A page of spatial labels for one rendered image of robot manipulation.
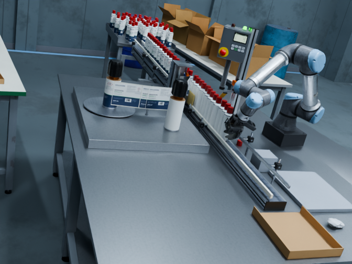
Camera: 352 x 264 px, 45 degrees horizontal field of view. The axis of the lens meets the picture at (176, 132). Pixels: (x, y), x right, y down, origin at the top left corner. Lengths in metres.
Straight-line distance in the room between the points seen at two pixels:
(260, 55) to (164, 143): 2.34
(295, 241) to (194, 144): 0.80
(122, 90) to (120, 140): 0.42
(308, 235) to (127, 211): 0.77
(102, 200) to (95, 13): 5.59
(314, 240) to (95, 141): 1.12
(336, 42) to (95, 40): 5.11
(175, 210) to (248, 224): 0.31
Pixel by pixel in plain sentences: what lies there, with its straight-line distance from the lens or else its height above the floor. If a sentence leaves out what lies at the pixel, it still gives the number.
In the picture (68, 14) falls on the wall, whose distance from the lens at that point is 7.08.
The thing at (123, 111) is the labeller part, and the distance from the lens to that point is 2.57.
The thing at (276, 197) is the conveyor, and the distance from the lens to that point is 2.04.
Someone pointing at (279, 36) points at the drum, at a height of 0.80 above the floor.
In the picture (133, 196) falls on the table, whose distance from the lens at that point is 1.85.
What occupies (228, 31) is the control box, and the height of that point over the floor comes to 1.45.
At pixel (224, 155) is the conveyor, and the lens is 2.35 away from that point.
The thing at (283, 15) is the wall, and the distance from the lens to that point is 9.03.
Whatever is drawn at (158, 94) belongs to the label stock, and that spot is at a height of 1.02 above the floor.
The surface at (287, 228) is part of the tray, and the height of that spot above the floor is 0.83.
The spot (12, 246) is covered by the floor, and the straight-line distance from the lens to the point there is 2.86.
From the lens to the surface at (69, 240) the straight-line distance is 2.56.
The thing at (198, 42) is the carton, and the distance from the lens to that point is 5.12.
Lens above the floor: 1.81
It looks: 22 degrees down
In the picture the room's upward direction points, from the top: 12 degrees clockwise
